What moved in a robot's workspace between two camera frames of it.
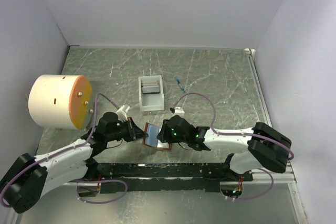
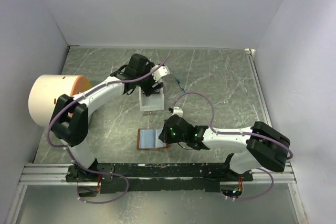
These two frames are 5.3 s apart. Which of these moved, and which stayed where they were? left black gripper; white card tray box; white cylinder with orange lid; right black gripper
Moved: left black gripper
Stayed: right black gripper; white card tray box; white cylinder with orange lid
